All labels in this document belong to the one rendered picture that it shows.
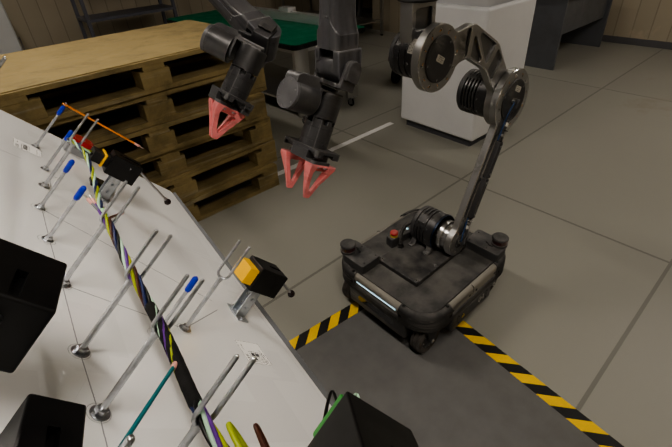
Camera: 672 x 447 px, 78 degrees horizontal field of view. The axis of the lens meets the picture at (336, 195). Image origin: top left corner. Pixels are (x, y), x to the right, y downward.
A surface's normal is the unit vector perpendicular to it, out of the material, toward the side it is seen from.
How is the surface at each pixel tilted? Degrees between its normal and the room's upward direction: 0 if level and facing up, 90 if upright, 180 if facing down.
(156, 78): 90
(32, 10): 90
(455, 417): 0
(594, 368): 0
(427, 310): 0
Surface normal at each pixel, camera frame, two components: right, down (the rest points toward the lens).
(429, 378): -0.05, -0.84
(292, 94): -0.67, -0.07
